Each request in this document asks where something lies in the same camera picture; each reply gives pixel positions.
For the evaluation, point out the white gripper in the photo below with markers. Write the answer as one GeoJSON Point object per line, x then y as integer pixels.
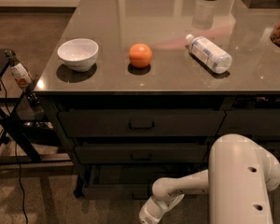
{"type": "Point", "coordinates": [145, 216]}

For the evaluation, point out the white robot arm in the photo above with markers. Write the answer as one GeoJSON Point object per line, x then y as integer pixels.
{"type": "Point", "coordinates": [239, 176]}

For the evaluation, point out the black side table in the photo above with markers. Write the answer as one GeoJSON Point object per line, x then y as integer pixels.
{"type": "Point", "coordinates": [15, 128]}

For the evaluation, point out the orange round fruit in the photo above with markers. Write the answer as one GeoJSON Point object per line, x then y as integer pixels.
{"type": "Point", "coordinates": [140, 55]}

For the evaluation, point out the clear plastic water bottle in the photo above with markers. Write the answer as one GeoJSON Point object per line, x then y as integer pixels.
{"type": "Point", "coordinates": [207, 52]}

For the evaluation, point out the white ceramic bowl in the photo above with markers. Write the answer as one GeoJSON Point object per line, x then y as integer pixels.
{"type": "Point", "coordinates": [78, 54]}

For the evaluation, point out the glass bottle with label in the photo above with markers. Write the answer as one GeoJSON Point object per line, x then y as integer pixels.
{"type": "Point", "coordinates": [18, 70]}

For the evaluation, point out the dark counter cabinet frame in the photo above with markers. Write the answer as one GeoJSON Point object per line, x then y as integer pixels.
{"type": "Point", "coordinates": [54, 103]}

